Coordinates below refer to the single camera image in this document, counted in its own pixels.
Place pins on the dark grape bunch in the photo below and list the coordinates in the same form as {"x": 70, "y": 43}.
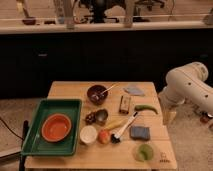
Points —
{"x": 90, "y": 118}

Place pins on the small metal cup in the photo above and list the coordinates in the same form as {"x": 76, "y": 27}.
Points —
{"x": 101, "y": 116}

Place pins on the blue sponge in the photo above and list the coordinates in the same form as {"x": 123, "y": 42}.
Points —
{"x": 140, "y": 133}

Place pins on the orange bowl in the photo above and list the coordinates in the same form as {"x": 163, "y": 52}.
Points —
{"x": 56, "y": 127}

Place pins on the white cup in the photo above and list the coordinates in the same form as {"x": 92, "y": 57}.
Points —
{"x": 88, "y": 134}

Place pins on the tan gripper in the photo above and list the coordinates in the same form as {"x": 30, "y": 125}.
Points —
{"x": 169, "y": 115}

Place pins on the dark brown bowl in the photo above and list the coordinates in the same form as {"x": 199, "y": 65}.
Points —
{"x": 92, "y": 94}

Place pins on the metal spoon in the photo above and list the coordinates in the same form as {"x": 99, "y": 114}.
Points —
{"x": 107, "y": 89}

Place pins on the yellow banana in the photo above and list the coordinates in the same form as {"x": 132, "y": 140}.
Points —
{"x": 113, "y": 125}

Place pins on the brown rectangular block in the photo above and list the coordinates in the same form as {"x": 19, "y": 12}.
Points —
{"x": 124, "y": 104}

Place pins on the grey cloth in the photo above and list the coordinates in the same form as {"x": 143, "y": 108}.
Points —
{"x": 134, "y": 91}

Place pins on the green plastic cup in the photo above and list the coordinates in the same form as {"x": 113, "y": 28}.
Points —
{"x": 144, "y": 153}

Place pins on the red apple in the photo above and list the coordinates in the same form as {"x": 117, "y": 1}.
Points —
{"x": 104, "y": 136}

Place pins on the green plastic tray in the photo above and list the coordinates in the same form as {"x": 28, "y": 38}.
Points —
{"x": 36, "y": 145}

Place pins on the wooden table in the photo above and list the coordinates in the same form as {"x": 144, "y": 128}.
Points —
{"x": 112, "y": 156}

